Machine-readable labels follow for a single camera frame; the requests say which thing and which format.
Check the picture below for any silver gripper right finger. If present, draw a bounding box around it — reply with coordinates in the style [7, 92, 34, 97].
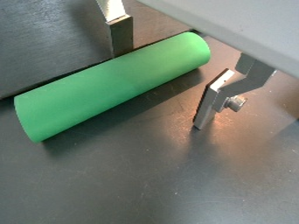
[192, 53, 277, 130]

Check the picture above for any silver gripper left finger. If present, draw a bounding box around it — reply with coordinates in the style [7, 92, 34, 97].
[96, 0, 134, 58]

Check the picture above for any green oval cylinder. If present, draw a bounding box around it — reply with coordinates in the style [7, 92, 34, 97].
[14, 32, 211, 143]

